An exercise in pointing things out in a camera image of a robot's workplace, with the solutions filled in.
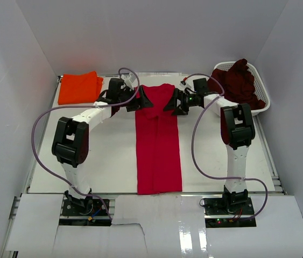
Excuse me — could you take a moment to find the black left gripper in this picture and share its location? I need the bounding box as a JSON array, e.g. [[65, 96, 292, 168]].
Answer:
[[118, 86, 153, 112]]

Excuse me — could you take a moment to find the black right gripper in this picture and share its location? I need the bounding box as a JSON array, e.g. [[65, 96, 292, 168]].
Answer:
[[163, 88, 199, 116]]

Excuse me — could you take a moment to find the bright red t shirt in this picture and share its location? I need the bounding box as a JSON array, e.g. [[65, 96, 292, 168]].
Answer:
[[135, 84, 182, 195]]

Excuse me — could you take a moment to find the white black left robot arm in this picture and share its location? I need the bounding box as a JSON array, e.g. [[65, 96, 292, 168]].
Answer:
[[51, 78, 153, 215]]

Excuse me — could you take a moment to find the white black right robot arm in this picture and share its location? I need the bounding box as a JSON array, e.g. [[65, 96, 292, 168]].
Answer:
[[164, 73, 255, 214]]

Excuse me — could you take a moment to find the orange folded t shirt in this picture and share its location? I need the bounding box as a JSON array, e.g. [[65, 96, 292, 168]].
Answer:
[[58, 71, 103, 105]]

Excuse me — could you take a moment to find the dark maroon t shirt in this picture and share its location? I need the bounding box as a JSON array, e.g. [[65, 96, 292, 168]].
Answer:
[[211, 59, 266, 110]]

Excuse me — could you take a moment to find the white plastic laundry basket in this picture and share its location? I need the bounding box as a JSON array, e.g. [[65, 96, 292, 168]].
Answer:
[[214, 61, 271, 116]]

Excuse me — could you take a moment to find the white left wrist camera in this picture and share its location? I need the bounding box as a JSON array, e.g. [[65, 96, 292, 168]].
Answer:
[[124, 73, 136, 85]]

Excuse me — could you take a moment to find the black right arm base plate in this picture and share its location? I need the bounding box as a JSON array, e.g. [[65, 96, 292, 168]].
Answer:
[[199, 197, 257, 228]]

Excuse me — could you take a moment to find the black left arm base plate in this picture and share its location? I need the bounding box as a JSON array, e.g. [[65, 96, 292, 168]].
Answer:
[[59, 199, 111, 227]]

